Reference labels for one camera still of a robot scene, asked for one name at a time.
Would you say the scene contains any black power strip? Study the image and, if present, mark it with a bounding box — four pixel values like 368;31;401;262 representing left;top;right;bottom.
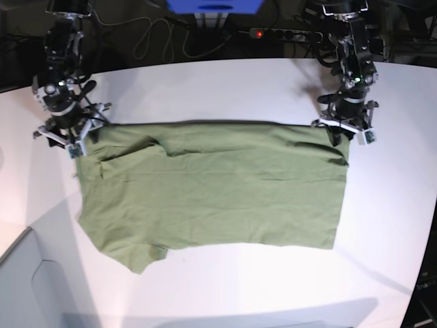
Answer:
249;27;324;43

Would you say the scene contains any grey cable loop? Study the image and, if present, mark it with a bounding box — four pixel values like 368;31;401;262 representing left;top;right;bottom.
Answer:
132;16;233;59

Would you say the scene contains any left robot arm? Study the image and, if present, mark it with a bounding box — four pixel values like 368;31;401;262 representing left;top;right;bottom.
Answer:
311;1;379;146

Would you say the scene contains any blue box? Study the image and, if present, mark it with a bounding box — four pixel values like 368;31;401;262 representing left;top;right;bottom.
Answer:
167;0;264;14

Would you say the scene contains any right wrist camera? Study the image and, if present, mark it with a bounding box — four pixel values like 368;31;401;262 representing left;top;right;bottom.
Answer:
66;141;87;159

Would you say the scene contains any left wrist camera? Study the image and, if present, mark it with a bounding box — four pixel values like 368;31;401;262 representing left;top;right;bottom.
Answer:
356;128;376;146

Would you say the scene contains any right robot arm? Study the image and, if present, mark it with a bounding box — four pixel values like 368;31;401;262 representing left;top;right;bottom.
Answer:
31;1;111;158

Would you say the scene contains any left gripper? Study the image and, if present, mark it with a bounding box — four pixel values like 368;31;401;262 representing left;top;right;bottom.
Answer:
311;98;378;146

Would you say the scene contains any green T-shirt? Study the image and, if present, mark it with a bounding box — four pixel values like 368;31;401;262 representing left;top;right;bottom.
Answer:
76;122;350;273

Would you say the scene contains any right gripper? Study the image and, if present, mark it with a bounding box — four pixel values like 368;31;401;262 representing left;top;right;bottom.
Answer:
33;102;112;149

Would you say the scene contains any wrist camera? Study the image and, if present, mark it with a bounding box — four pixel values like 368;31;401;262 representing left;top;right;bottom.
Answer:
66;141;87;159
356;128;376;146

